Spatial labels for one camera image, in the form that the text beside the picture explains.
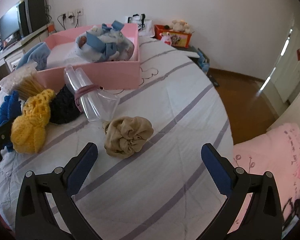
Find yellow crochet item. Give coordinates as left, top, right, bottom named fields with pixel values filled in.
left=11, top=89, right=56, bottom=154

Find royal blue knitted item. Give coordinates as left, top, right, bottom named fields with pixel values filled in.
left=0, top=90, right=21, bottom=152

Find navy knitted item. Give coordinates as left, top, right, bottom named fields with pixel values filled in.
left=50, top=85, right=81, bottom=125

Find light blue fleece sock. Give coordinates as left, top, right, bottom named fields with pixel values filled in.
left=16, top=42, right=51, bottom=70

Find clear plastic bag pink band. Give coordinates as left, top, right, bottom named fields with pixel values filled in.
left=64, top=65, right=120, bottom=122

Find beige stocking ball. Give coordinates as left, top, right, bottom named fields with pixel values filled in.
left=102, top=116, right=154, bottom=159

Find blue printed baby cloth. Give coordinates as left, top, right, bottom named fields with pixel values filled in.
left=74, top=21, right=135, bottom=63

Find pink floral pillow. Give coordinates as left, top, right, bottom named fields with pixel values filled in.
left=232, top=123, right=300, bottom=223

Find white desk with drawers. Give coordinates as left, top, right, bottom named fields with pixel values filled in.
left=0, top=25, right=49, bottom=77

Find black computer monitor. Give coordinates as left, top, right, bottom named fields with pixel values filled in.
left=0, top=3, right=21, bottom=42

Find orange capped bottle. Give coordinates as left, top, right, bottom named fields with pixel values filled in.
left=47, top=22, right=56, bottom=34

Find black computer tower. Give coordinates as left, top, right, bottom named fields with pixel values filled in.
left=17, top=0, right=47, bottom=37

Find pink cardboard box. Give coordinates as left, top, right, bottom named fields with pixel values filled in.
left=36, top=23, right=141, bottom=91

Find black floor scale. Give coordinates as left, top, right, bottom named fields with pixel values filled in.
left=207, top=74, right=219, bottom=87

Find blue carton beside bench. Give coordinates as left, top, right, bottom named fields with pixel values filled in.
left=197, top=48, right=210, bottom=74

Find white black tote bag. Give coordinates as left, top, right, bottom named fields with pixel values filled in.
left=125, top=14, right=155, bottom=37

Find pink heart plush toy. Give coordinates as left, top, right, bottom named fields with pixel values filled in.
left=159, top=32, right=172, bottom=46

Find red toy storage box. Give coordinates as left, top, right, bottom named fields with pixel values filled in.
left=154, top=24, right=192, bottom=48

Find beige plush toy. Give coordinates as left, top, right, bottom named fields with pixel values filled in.
left=170, top=20, right=191, bottom=34

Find wall power outlets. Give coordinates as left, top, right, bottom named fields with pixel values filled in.
left=65, top=8, right=84, bottom=17

